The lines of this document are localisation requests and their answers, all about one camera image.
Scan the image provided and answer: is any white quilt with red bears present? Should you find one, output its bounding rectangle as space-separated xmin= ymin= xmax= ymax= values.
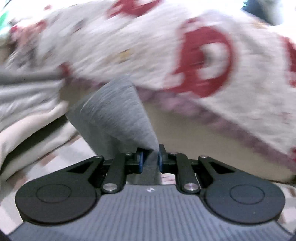
xmin=6 ymin=1 xmax=295 ymax=170

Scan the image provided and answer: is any stack of folded grey clothes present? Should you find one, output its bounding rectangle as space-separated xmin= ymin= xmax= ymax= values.
xmin=1 ymin=65 xmax=69 ymax=130

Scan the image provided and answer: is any checkered storage bag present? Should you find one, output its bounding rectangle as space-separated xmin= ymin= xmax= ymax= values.
xmin=0 ymin=136 xmax=95 ymax=235

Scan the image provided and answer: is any folded cream garment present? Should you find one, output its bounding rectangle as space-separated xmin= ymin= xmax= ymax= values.
xmin=1 ymin=101 xmax=77 ymax=182

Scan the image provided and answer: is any grey knit garment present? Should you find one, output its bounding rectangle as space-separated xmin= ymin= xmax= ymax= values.
xmin=66 ymin=78 xmax=161 ymax=185

